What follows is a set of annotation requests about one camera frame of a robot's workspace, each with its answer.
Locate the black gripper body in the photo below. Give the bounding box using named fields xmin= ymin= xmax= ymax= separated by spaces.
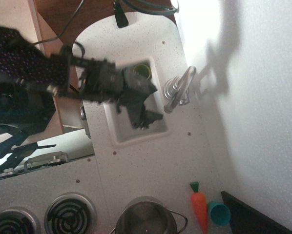
xmin=79 ymin=59 xmax=148 ymax=103

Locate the black stove burner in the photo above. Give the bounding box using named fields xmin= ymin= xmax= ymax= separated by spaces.
xmin=44 ymin=193 xmax=98 ymax=234
xmin=0 ymin=207 xmax=41 ymax=234

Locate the white toy sink basin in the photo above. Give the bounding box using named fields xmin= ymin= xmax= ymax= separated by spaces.
xmin=104 ymin=56 xmax=170 ymax=147

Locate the silver knob on cabinet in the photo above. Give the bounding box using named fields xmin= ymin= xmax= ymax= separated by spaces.
xmin=80 ymin=106 xmax=91 ymax=139

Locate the black bag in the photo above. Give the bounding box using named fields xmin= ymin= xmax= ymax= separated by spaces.
xmin=0 ymin=83 xmax=56 ymax=136

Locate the black stove burner left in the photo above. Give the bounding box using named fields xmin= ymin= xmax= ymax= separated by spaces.
xmin=0 ymin=207 xmax=41 ymax=234

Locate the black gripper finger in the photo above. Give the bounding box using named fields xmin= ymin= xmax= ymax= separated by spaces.
xmin=115 ymin=96 xmax=163 ymax=130
xmin=142 ymin=78 xmax=157 ymax=96

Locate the silver metal pot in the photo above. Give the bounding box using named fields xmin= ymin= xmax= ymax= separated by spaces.
xmin=110 ymin=200 xmax=188 ymax=234

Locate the dark green cable loop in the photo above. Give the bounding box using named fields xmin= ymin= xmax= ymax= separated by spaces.
xmin=121 ymin=0 xmax=180 ymax=16

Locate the black clip on counter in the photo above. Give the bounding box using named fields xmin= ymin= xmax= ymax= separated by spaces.
xmin=113 ymin=0 xmax=129 ymax=28

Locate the teal plastic cup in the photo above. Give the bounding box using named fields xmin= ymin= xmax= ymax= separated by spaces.
xmin=207 ymin=201 xmax=231 ymax=226

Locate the orange toy carrot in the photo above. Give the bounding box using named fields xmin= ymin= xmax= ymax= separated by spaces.
xmin=190 ymin=181 xmax=208 ymax=234

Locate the blue black clamp lower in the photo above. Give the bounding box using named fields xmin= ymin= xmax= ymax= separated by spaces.
xmin=0 ymin=133 xmax=56 ymax=174

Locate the black stove burner middle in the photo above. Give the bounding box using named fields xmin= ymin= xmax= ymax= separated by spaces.
xmin=44 ymin=193 xmax=98 ymax=234

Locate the green plastic cup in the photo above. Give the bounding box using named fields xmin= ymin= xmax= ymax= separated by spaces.
xmin=133 ymin=63 xmax=151 ymax=80

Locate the black board corner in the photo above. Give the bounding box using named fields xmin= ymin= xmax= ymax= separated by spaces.
xmin=221 ymin=191 xmax=292 ymax=234

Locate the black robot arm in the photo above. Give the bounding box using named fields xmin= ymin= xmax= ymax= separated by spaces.
xmin=0 ymin=26 xmax=163 ymax=129

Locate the silver toy faucet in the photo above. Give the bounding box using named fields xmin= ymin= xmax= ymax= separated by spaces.
xmin=163 ymin=66 xmax=196 ymax=114

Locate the black power cable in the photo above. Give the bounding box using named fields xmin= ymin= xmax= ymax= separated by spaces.
xmin=32 ymin=0 xmax=85 ymax=46

